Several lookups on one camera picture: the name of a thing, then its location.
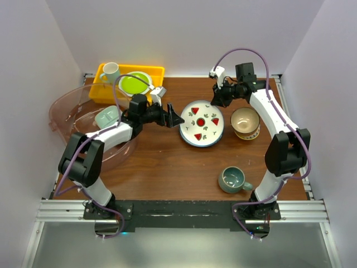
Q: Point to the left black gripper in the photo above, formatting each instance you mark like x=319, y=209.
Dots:
x=171, y=120

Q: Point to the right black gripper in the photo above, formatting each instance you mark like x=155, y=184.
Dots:
x=218, y=99

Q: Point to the watermelon plate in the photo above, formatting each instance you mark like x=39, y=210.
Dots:
x=203, y=142
x=201, y=118

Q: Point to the light blue divided plate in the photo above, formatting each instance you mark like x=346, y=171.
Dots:
x=107, y=117

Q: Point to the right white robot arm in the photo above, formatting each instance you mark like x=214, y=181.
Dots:
x=287, y=151

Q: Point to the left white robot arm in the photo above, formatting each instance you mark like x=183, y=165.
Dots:
x=81, y=161

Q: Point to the clear pink plastic bin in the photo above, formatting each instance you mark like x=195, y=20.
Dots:
x=75, y=112

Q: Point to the cream patterned bowl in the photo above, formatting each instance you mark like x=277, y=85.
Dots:
x=245, y=122

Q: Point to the lime green plate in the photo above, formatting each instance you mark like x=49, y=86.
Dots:
x=132, y=86

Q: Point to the pale green white mug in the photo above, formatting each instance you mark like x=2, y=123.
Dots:
x=110, y=73

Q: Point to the teal ceramic mug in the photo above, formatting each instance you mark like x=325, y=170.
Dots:
x=232, y=180

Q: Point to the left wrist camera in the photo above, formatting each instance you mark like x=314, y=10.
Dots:
x=156, y=94

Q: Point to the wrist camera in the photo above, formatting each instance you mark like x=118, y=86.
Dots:
x=156, y=94
x=218, y=73

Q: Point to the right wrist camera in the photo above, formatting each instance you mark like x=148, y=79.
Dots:
x=218, y=73

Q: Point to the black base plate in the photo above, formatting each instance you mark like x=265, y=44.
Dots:
x=181, y=214

